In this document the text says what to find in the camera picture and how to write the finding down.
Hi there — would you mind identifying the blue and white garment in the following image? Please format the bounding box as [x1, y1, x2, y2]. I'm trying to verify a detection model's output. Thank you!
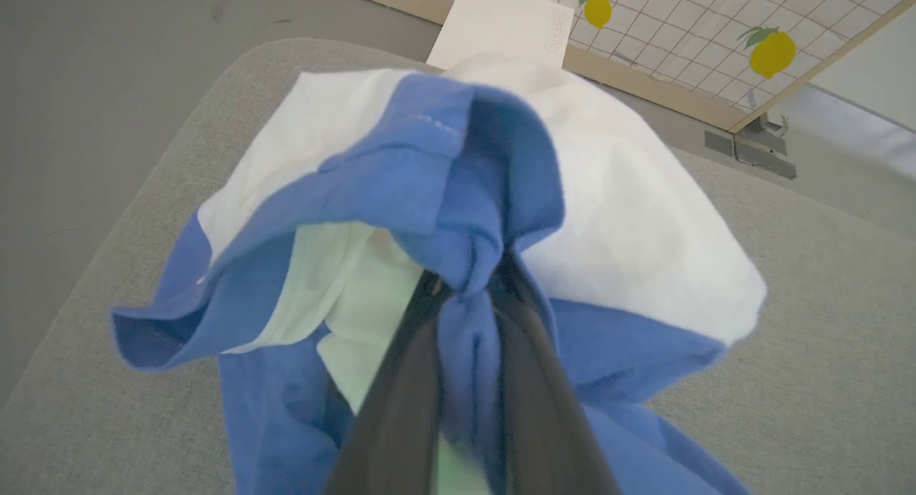
[111, 54, 768, 495]

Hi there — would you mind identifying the grey metal panel foot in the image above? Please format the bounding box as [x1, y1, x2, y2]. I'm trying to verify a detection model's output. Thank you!
[744, 111, 789, 137]

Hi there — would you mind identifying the white rectangular block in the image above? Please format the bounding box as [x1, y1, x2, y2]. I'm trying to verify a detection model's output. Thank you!
[427, 0, 575, 71]

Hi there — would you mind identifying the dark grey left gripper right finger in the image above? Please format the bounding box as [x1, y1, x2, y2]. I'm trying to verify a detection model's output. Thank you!
[492, 255, 620, 495]

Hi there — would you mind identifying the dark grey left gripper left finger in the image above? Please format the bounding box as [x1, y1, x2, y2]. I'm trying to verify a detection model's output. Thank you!
[326, 270, 446, 495]

